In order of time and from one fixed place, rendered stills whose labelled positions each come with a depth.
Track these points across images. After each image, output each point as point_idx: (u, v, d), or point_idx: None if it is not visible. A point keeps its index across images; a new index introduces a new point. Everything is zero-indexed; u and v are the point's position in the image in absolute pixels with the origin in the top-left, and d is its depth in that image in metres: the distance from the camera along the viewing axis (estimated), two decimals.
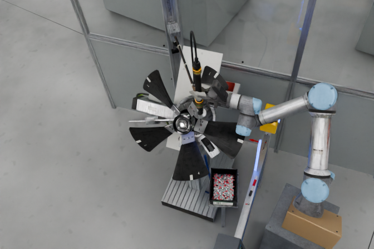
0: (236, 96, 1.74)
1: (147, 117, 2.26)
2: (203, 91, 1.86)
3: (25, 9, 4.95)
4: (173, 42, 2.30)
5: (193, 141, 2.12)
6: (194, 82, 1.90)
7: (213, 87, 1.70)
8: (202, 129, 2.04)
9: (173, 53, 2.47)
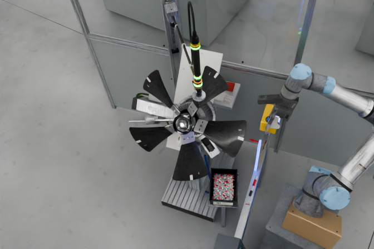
0: (283, 86, 1.55)
1: (147, 117, 2.26)
2: None
3: (25, 9, 4.95)
4: (171, 23, 2.18)
5: (193, 141, 2.12)
6: (192, 61, 1.78)
7: (259, 101, 1.61)
8: (202, 129, 2.05)
9: (173, 53, 2.47)
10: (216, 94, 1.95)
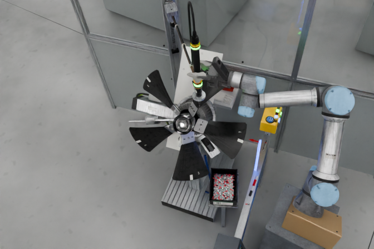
0: (239, 74, 1.62)
1: (147, 117, 2.26)
2: (204, 69, 1.74)
3: (25, 9, 4.95)
4: (171, 23, 2.18)
5: (171, 132, 2.16)
6: (192, 61, 1.78)
7: (213, 64, 1.58)
8: (185, 142, 2.09)
9: (173, 53, 2.47)
10: (222, 149, 1.99)
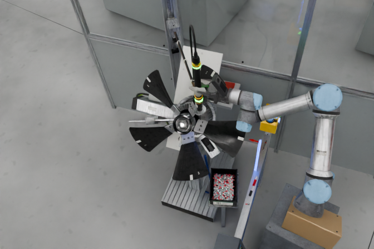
0: (236, 91, 1.71)
1: (147, 117, 2.26)
2: (203, 87, 1.83)
3: (25, 9, 4.95)
4: (173, 38, 2.27)
5: (171, 132, 2.16)
6: (193, 78, 1.87)
7: (213, 82, 1.67)
8: (185, 142, 2.09)
9: (173, 53, 2.47)
10: (223, 148, 1.98)
